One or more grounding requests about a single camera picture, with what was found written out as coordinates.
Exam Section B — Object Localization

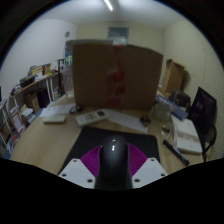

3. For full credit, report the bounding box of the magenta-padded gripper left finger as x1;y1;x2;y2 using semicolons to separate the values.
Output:
58;144;103;190

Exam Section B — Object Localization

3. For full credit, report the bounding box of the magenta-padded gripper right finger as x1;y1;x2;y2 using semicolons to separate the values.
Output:
127;143;168;189

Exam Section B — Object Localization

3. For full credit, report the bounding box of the black computer mouse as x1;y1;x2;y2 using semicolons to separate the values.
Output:
94;134;134;191

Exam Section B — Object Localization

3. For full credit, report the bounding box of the black mouse pad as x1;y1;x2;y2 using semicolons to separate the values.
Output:
59;125;161;174

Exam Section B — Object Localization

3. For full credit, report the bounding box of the black marker pen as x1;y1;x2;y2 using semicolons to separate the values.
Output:
162;139;190;167

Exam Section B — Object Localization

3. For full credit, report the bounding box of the white notebook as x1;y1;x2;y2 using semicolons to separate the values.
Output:
171;114;203;155

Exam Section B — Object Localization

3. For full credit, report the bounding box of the plain white paper sheet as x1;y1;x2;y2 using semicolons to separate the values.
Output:
101;108;150;134

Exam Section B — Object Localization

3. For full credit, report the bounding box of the white remote with buttons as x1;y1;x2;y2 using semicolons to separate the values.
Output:
75;110;109;127

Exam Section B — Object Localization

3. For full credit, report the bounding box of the plain white remote control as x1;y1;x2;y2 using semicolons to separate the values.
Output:
42;114;67;125

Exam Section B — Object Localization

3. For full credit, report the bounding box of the clear plastic cup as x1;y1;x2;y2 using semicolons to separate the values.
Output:
152;101;172;122

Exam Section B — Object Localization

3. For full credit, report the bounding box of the black chair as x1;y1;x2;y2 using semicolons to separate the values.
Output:
194;124;218;163

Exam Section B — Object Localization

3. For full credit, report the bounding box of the blue book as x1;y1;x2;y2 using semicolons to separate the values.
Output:
155;94;189;121

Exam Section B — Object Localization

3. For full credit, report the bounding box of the white shelf unit with books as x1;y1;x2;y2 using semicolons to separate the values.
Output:
0;98;28;158

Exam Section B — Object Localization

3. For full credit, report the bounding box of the clear glass jar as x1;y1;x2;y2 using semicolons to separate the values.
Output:
62;64;75;99

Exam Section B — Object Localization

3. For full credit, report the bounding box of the black floor stand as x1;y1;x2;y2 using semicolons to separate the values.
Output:
57;58;66;98

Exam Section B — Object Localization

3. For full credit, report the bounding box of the large brown cardboard box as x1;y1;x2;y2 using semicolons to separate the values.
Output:
65;39;165;112

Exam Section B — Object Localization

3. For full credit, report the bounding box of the wooden side desk with clutter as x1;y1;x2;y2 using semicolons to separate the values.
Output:
11;71;63;101

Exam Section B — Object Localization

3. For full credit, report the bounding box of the small open cardboard box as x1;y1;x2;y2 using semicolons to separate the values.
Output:
162;58;185;95

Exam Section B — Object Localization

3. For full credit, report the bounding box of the blue and white display cabinet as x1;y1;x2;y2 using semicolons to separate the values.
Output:
64;49;74;66

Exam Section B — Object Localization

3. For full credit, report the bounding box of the ceiling tube light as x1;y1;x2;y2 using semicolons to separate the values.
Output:
103;0;114;12

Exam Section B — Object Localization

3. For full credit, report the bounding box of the coiled black cable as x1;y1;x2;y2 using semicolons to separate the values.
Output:
68;105;83;115

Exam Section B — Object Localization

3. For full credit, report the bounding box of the framed wall picture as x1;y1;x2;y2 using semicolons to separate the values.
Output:
107;26;130;43

